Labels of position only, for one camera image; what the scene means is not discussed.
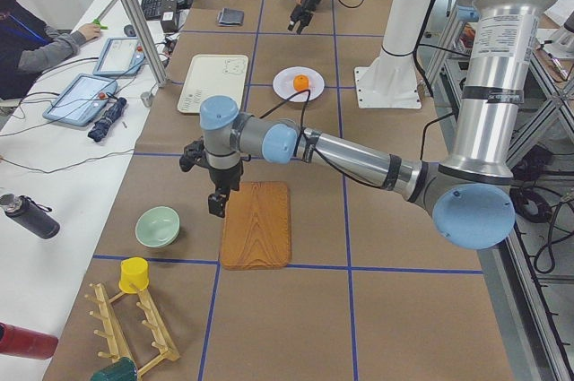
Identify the near teach pendant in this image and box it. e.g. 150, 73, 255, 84
42, 74, 117, 127

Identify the aluminium frame post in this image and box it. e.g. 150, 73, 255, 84
120, 0, 168, 88

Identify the cream bear tray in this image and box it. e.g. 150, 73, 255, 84
177, 54, 248, 114

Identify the wooden cup rack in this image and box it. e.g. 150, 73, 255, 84
84, 283, 181, 380

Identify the yellow cup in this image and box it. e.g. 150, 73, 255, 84
118, 257, 150, 294

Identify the teach pendant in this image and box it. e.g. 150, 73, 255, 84
42, 74, 117, 127
92, 37, 145, 77

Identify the dark green cup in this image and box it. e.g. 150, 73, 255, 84
90, 357, 138, 381

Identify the dark blue folded umbrella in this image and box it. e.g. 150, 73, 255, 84
88, 97, 127, 143

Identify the white plate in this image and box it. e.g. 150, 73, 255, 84
273, 66, 325, 102

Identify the small metal cylinder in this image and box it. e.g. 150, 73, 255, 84
140, 91, 153, 108

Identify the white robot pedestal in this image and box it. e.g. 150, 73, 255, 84
355, 0, 431, 109

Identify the orange fruit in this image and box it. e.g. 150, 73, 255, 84
292, 74, 310, 92

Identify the red bottle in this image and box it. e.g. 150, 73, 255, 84
1, 323, 58, 360

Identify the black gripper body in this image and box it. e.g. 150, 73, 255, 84
178, 139, 243, 195
290, 0, 321, 22

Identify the far teach pendant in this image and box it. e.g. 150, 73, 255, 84
92, 37, 145, 77

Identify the seated person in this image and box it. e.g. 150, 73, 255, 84
1, 0, 101, 100

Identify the wooden cutting board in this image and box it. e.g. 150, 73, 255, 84
220, 181, 291, 271

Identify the green bowl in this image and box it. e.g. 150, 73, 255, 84
135, 206, 180, 248

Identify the grey folded cloth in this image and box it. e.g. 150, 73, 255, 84
217, 8, 244, 27

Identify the black bottle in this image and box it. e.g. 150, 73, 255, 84
1, 193, 60, 239

